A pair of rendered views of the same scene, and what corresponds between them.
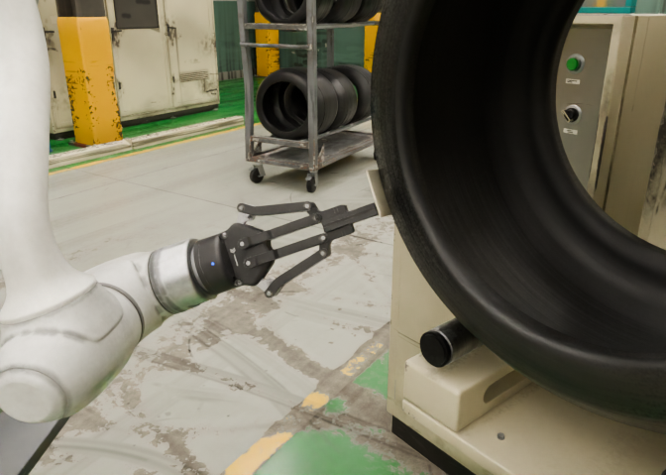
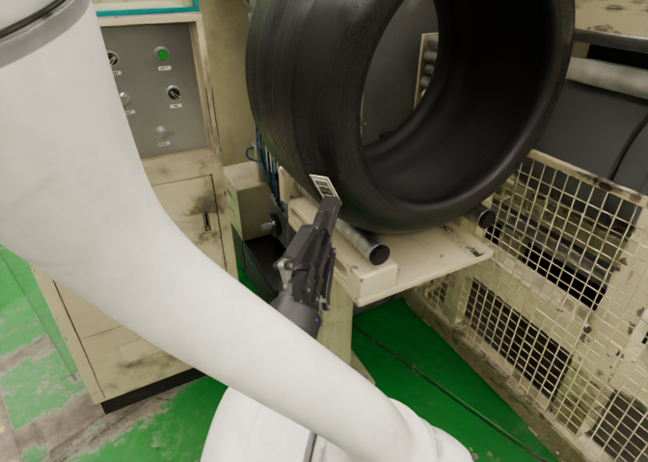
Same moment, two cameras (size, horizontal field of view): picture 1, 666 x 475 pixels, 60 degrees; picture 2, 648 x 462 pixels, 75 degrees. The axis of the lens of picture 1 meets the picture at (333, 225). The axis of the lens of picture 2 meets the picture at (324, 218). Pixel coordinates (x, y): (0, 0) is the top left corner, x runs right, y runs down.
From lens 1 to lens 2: 0.79 m
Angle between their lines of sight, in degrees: 70
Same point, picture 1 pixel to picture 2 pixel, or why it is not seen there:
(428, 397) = (378, 283)
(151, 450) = not seen: outside the picture
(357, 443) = (97, 448)
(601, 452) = (412, 245)
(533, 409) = not seen: hidden behind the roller
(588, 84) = (177, 67)
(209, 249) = (307, 313)
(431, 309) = not seen: hidden behind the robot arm
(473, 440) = (400, 282)
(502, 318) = (429, 207)
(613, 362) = (474, 191)
